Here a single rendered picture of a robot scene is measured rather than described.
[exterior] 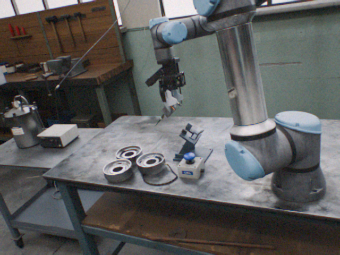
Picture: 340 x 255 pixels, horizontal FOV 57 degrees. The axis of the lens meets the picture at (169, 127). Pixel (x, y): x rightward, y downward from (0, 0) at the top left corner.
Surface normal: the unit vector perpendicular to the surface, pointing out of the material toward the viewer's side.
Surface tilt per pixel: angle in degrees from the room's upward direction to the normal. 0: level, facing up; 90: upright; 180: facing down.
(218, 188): 0
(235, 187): 0
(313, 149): 90
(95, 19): 90
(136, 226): 0
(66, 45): 90
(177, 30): 86
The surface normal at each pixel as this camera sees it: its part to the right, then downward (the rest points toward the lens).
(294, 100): -0.42, 0.44
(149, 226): -0.17, -0.90
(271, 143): 0.44, 0.11
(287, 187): -0.71, 0.11
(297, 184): -0.35, 0.15
